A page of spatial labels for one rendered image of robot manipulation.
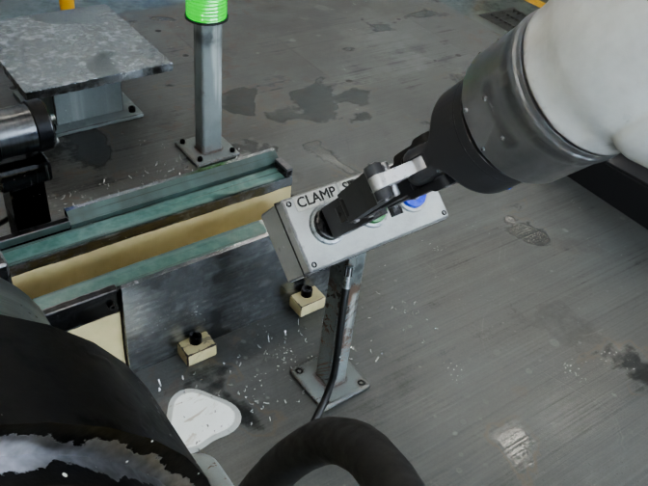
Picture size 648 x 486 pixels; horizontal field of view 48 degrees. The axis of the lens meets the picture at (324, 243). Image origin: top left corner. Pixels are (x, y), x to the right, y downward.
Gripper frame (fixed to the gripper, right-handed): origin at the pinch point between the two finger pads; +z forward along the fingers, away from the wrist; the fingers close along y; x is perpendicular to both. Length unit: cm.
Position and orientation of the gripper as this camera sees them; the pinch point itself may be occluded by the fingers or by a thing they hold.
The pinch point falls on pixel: (353, 210)
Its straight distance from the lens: 62.3
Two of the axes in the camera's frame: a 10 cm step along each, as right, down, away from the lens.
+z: -4.5, 2.4, 8.6
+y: -8.1, 3.1, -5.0
